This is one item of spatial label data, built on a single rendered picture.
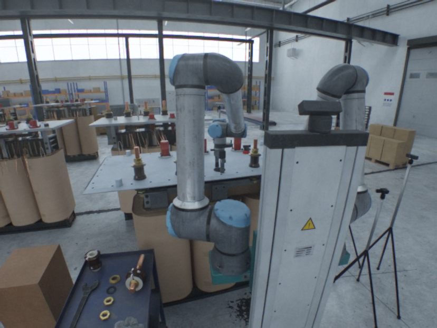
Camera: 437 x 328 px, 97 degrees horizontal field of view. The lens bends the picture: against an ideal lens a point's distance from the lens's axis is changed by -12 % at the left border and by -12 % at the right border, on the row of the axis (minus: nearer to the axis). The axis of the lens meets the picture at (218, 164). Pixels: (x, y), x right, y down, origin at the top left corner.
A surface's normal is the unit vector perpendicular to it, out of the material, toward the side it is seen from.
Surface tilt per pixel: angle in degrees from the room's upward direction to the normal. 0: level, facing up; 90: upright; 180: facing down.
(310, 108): 61
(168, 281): 90
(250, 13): 90
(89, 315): 0
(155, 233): 90
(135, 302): 0
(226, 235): 90
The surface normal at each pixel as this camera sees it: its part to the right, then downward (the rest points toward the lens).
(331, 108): 0.13, -0.18
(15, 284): 0.00, -0.95
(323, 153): 0.15, 0.32
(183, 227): -0.18, 0.22
